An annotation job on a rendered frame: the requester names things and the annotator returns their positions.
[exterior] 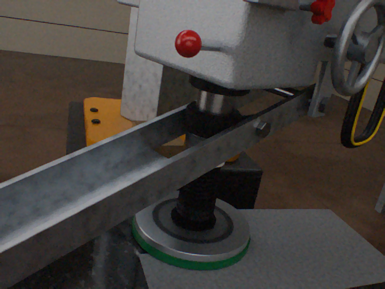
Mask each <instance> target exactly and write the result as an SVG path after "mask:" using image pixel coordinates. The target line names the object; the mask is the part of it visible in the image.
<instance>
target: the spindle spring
mask: <svg viewBox="0 0 385 289"><path fill-rule="evenodd" d="M220 171H221V166H220V167H215V168H213V169H211V170H210V171H208V172H207V173H204V175H202V176H200V177H201V178H199V177H198V178H197V179H195V180H193V181H191V182H190V183H188V184H186V185H184V186H183V188H184V190H186V191H187V192H189V193H187V194H186V195H187V196H189V197H191V198H194V199H197V200H209V199H212V198H213V197H214V196H215V194H216V190H217V185H218V178H219V174H220ZM197 181H198V182H197ZM199 186H202V187H199ZM197 190H198V191H197ZM203 191H204V192H203ZM195 194H196V195H195ZM198 195H199V196H198Z"/></svg>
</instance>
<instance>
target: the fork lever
mask: <svg viewBox="0 0 385 289"><path fill-rule="evenodd" d="M315 85H316V83H314V84H312V85H311V86H310V87H308V88H306V89H303V90H302V91H299V90H296V89H293V88H275V89H253V90H250V93H249V94H247V95H246V96H237V100H236V103H235V108H236V110H237V108H240V107H242V106H244V105H246V104H248V103H251V102H253V101H255V100H257V99H259V98H261V97H263V96H265V95H267V94H270V93H273V94H275V95H278V96H282V97H285V98H286V99H284V100H282V101H279V102H278V103H276V104H274V105H272V106H270V107H268V108H266V109H265V110H263V111H261V112H259V113H257V114H255V115H253V116H251V117H249V118H247V119H245V120H243V121H241V122H239V123H237V124H235V125H233V126H231V127H229V128H227V129H225V130H224V131H222V132H220V133H218V134H216V135H214V136H212V137H210V138H209V139H206V140H204V141H203V142H201V143H198V144H196V145H194V146H192V147H190V148H188V149H187V150H185V151H182V152H181V153H180V154H177V155H175V156H173V157H171V158H169V159H167V158H166V157H164V156H162V155H161V154H159V153H158V152H157V151H155V150H153V149H155V148H157V147H159V146H161V145H163V144H165V143H167V142H170V141H172V140H174V139H176V138H178V137H180V136H182V135H184V134H186V127H185V126H184V119H185V115H186V108H187V105H188V104H189V103H188V104H186V105H183V106H181V107H179V108H176V109H174V110H173V111H170V112H168V113H166V114H163V115H160V116H158V117H156V118H153V119H151V120H148V121H146V122H144V123H141V124H139V125H137V126H135V127H131V128H129V129H127V130H124V131H123V132H121V133H119V134H116V135H114V136H112V137H109V138H106V139H104V140H101V141H99V142H97V143H94V144H92V145H90V146H87V147H84V148H82V149H80V150H77V151H75V152H73V153H71V154H69V155H67V156H65V157H62V158H59V159H57V160H55V161H53V162H50V163H47V164H45V165H43V166H40V167H38V168H35V169H33V170H31V171H28V172H26V173H23V174H21V175H19V176H16V177H14V178H12V179H11V180H8V181H5V182H3V183H0V289H8V288H9V287H11V286H13V285H15V284H16V283H18V282H20V281H21V280H22V279H24V278H26V277H27V276H30V275H31V274H33V273H35V272H37V271H38V270H40V269H42V268H44V267H45V266H47V265H48V264H50V263H52V262H54V261H55V260H58V259H59V258H61V257H63V256H65V255H66V254H68V253H69V252H72V251H73V250H75V249H76V248H78V247H79V246H81V245H83V244H85V243H86V242H88V241H90V240H91V239H93V238H95V237H97V236H98V235H100V234H102V233H104V232H105V231H107V230H109V229H111V228H113V227H115V226H116V225H118V224H119V223H121V222H123V221H125V219H127V218H129V217H131V216H133V215H134V214H136V213H138V212H140V211H141V210H143V209H145V208H146V207H148V206H150V205H152V204H153V203H156V202H158V201H159V200H161V199H162V198H164V197H165V196H167V195H168V194H170V193H172V192H174V191H175V190H177V189H179V188H181V187H182V186H184V185H186V184H188V183H190V182H191V181H193V180H195V179H197V178H198V177H200V176H202V175H204V173H206V172H208V171H210V170H211V169H213V168H215V167H217V166H218V165H220V164H222V163H224V162H226V161H228V160H229V159H231V158H232V157H234V156H236V155H238V154H239V153H240V152H242V151H244V150H246V149H248V148H249V147H251V146H253V145H254V144H256V143H258V142H260V141H261V140H263V139H265V138H267V137H268V136H271V135H272V134H274V133H275V132H277V131H279V130H280V129H282V128H283V127H285V126H287V125H288V124H290V123H292V122H294V121H296V120H297V119H299V118H301V117H303V116H304V115H306V114H307V113H308V110H309V106H310V103H311V100H312V96H313V92H314V89H315Z"/></svg>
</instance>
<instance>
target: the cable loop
mask: <svg viewBox="0 0 385 289"><path fill-rule="evenodd" d="M365 65H366V64H361V66H360V69H359V73H358V76H359V75H360V73H361V72H362V70H363V68H364V67H365ZM358 76H357V77H358ZM369 83H370V80H369V81H368V82H367V84H366V85H365V87H364V88H363V89H362V90H361V91H359V92H358V93H356V94H354V95H352V96H351V97H350V100H349V103H348V106H347V109H346V112H345V115H344V119H343V123H342V127H341V132H340V141H341V144H342V145H343V146H344V147H345V148H351V149H352V148H356V147H359V146H361V145H363V144H365V143H366V142H368V141H369V140H371V139H372V138H373V136H374V135H375V134H376V131H377V129H378V127H379V126H380V124H381V122H382V120H383V117H384V114H385V77H384V80H383V84H382V87H381V89H380V91H379V94H378V97H377V99H376V102H375V105H374V109H373V111H372V114H371V116H370V119H369V121H368V123H367V125H366V127H365V129H364V130H363V132H362V134H361V135H359V136H357V137H355V138H354V137H353V136H354V133H355V127H356V124H357V121H358V117H359V114H360V110H361V108H362V104H363V101H364V98H365V95H366V92H367V89H368V86H369Z"/></svg>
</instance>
